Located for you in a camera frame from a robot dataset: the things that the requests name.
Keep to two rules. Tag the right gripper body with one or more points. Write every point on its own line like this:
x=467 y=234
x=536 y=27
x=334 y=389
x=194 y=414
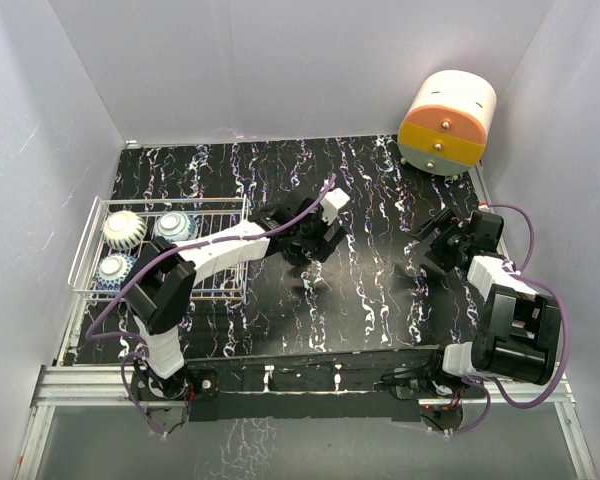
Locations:
x=447 y=256

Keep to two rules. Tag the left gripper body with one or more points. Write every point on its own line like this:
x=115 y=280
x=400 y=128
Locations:
x=309 y=235

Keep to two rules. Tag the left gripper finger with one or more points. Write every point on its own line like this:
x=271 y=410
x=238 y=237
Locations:
x=327 y=238
x=296 y=256

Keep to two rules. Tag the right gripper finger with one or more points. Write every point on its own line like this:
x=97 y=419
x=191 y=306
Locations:
x=450 y=240
x=440 y=222

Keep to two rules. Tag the blue floral bowl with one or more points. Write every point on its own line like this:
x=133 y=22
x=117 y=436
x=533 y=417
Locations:
x=175 y=226

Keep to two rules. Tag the white orange-rimmed bowl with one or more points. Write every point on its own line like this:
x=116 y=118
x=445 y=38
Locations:
x=124 y=230

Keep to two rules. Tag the red patterned bowl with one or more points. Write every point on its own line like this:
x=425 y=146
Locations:
x=112 y=271

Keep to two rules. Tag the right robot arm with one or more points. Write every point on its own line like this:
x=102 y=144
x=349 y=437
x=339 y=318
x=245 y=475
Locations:
x=519 y=330

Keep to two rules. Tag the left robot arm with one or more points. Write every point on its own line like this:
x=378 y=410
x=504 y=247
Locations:
x=158 y=287

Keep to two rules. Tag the round pastel drawer cabinet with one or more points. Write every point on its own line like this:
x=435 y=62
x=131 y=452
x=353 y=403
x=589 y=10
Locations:
x=446 y=128

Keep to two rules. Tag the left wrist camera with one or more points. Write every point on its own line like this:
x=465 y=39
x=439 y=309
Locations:
x=332 y=203

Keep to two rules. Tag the aluminium frame rail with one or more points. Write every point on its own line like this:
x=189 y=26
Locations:
x=62 y=384

